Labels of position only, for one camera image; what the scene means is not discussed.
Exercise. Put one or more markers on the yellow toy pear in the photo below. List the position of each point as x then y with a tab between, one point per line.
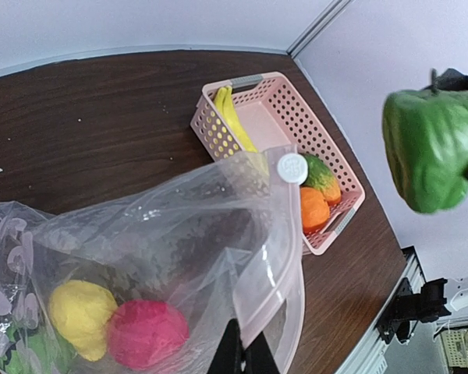
79	311

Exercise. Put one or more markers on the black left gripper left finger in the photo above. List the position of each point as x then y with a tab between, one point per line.
229	354

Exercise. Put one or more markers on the clear zip top bag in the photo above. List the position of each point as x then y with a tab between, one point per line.
220	242

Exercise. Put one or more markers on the green orange toy mango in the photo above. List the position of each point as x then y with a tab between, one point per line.
321	182

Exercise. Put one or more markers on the pink perforated plastic basket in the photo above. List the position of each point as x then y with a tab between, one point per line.
273	113

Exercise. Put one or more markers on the green toy watermelon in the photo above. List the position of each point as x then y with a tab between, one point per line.
23	351

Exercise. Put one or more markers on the orange toy orange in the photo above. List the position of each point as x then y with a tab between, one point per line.
315	210

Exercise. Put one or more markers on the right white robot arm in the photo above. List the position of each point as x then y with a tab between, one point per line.
456	291

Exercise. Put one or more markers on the red toy apple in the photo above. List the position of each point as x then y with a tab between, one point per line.
142	333

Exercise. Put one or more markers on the yellow toy banana bunch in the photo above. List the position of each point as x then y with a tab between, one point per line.
224	103

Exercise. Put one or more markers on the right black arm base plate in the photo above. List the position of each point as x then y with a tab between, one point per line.
427	306

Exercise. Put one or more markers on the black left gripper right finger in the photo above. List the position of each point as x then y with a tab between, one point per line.
259	359

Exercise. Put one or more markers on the right aluminium frame post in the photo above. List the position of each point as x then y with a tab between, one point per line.
327	16

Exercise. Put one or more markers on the front aluminium rail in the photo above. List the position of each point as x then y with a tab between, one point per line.
368	356

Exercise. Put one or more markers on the green toy bell pepper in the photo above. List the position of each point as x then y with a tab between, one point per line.
426	145

